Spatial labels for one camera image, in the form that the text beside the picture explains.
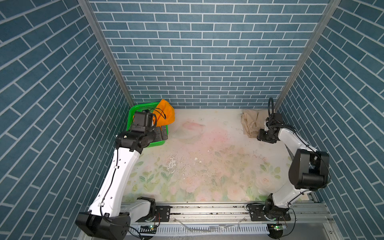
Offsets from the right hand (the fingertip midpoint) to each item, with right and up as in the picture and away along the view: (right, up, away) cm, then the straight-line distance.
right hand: (260, 135), depth 94 cm
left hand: (-59, +4, -20) cm, 63 cm away
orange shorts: (-62, +14, +6) cm, 64 cm away
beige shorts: (+1, +10, +15) cm, 18 cm away
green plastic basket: (-76, +20, +19) cm, 81 cm away
